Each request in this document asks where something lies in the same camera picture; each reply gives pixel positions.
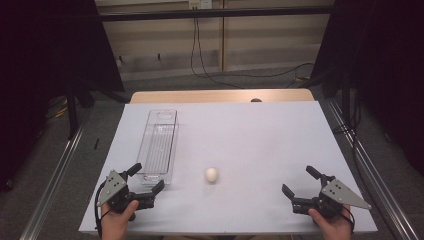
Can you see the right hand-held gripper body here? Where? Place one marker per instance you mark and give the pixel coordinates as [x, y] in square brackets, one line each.
[333, 193]

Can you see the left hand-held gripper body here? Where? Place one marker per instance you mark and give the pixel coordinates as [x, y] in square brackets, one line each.
[116, 196]

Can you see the clear plastic container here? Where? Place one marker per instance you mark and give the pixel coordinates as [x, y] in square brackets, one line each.
[156, 146]

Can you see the white egg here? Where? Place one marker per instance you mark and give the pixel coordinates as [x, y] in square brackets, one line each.
[211, 175]

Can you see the person's left hand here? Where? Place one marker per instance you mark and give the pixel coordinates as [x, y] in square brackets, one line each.
[115, 226]

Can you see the person's right hand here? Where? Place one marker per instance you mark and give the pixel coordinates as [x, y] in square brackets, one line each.
[333, 230]

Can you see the white board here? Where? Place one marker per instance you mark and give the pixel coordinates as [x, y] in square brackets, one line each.
[250, 143]

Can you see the black metal stand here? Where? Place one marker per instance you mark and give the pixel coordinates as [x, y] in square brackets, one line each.
[346, 100]
[72, 110]

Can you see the dark table grommet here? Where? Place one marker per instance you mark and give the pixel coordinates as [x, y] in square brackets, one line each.
[256, 100]

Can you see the wooden table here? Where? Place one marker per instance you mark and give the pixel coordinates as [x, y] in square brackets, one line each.
[200, 96]

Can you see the black curtain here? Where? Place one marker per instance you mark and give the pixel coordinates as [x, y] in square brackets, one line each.
[390, 66]
[40, 66]

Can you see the black horizontal bar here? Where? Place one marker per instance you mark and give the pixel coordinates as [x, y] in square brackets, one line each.
[216, 13]

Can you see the aluminium rail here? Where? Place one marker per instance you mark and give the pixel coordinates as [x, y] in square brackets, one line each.
[50, 190]
[373, 173]

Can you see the white wall socket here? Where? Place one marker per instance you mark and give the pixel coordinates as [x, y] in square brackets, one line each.
[200, 4]

